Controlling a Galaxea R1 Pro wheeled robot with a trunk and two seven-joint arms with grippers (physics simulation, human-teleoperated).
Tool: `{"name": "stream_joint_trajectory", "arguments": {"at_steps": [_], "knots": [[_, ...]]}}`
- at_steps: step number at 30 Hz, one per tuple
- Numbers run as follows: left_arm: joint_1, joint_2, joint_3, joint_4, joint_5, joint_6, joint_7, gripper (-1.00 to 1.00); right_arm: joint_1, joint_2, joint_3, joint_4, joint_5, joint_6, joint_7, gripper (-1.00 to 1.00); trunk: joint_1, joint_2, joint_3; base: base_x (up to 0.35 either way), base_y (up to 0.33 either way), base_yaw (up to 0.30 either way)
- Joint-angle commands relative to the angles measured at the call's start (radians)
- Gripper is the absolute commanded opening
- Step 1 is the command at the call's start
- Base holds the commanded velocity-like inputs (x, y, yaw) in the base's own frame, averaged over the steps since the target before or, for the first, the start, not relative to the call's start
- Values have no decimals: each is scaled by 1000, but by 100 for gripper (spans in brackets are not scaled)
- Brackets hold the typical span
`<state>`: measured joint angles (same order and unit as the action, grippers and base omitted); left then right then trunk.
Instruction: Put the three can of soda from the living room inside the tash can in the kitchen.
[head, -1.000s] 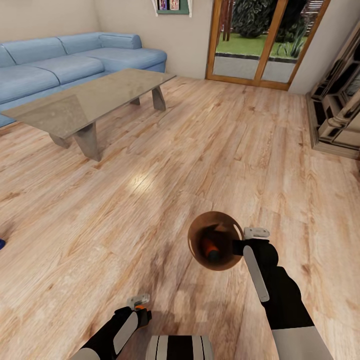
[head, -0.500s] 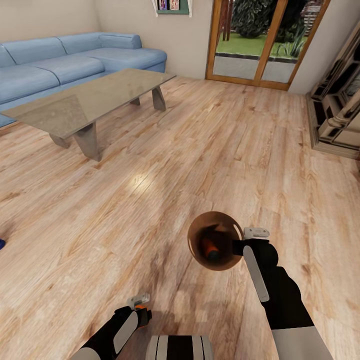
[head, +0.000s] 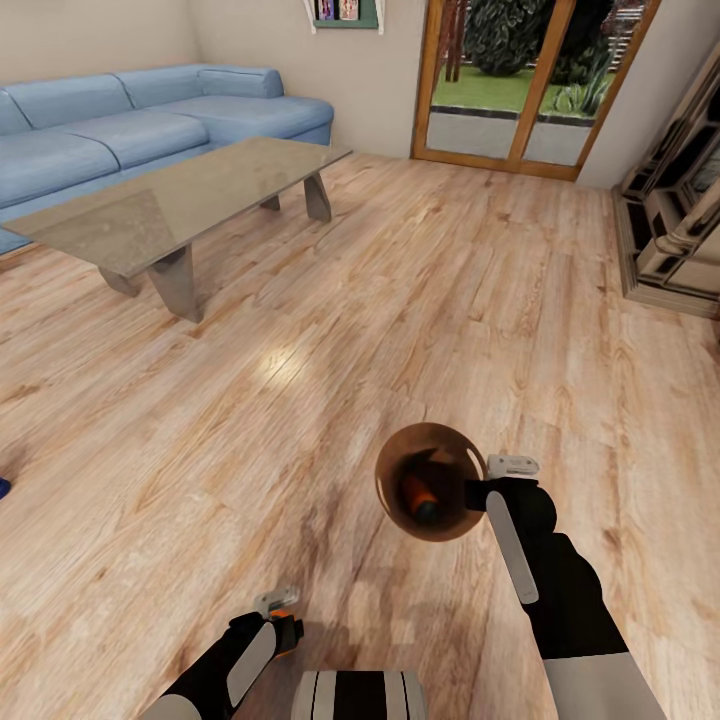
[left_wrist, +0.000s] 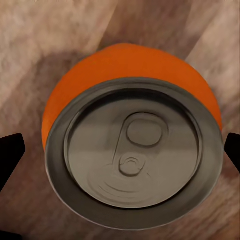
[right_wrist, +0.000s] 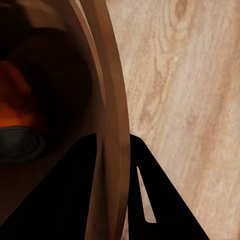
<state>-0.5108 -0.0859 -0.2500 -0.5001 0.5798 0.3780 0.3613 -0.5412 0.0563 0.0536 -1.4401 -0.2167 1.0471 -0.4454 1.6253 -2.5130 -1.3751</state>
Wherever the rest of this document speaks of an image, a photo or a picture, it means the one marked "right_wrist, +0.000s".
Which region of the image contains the trash can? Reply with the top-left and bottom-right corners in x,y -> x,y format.
0,0 -> 131,240

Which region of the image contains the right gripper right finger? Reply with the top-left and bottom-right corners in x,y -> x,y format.
127,134 -> 210,240

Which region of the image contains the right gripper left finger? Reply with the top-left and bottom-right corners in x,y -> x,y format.
0,133 -> 97,240

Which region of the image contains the can of soda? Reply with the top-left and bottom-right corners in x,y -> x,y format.
0,59 -> 50,164

